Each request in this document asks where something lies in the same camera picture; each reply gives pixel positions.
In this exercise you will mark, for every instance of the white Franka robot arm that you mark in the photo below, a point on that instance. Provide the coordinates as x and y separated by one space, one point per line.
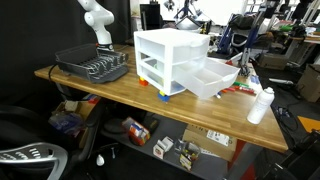
100 20

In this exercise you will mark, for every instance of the colourful product box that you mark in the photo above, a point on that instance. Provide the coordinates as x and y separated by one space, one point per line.
137 131

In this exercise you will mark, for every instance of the small white and red box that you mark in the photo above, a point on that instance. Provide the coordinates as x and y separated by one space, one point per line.
161 148

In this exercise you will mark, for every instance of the brown cardboard box with label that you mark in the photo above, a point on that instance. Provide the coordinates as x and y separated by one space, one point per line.
206 141

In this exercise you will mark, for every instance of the open cardboard box of clutter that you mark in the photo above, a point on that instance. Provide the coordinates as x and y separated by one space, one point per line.
71 108

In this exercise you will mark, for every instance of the flat cardboard box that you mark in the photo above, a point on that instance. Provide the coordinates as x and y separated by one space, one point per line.
271 61

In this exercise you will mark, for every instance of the large cardboard box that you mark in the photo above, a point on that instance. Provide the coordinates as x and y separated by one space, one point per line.
310 83

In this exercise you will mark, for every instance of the blue and yellow toy block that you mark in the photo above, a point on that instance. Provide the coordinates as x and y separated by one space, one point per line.
163 97

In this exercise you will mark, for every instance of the orange toy block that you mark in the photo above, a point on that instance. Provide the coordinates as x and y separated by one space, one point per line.
143 81

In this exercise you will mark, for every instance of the grey lower table shelf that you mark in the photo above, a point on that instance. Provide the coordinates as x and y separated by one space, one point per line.
170 130

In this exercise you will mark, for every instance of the white plastic drawer cabinet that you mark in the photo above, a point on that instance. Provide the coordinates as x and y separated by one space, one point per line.
166 38

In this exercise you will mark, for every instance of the translucent white pulled-out drawer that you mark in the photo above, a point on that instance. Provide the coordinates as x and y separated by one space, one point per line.
215 71

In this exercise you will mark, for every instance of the white and blue marker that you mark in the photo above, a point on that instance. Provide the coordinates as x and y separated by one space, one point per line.
218 96

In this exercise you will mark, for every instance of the pink marker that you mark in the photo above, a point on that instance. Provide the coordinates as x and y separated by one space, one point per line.
228 90

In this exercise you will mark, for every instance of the clear container of small items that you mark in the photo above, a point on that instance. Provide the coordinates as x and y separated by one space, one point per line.
188 153

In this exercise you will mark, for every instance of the black computer monitor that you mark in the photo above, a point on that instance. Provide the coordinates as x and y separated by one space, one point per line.
150 16

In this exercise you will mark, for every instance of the dark grey dish rack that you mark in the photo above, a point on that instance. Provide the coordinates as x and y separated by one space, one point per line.
86 63

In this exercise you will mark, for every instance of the green marker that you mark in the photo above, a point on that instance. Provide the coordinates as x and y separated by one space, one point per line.
241 84

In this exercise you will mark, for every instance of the red and white marker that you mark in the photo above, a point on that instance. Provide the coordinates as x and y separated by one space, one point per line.
247 90

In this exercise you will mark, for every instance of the small white floor object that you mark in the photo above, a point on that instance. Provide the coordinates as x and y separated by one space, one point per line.
100 160

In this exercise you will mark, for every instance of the blue tape pieces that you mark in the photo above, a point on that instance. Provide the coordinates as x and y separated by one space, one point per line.
255 79

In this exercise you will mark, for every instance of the blue plastic bag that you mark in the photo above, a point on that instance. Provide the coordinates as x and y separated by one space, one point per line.
66 122

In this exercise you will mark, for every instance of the white spray bottle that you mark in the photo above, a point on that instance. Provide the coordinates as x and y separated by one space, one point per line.
260 106

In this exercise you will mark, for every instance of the red table leg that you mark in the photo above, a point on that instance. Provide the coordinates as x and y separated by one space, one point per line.
243 163

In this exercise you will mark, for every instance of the black and grey office chair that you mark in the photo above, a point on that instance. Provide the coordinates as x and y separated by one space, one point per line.
30 156

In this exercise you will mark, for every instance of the orange floor mat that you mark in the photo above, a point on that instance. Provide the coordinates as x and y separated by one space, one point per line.
310 123

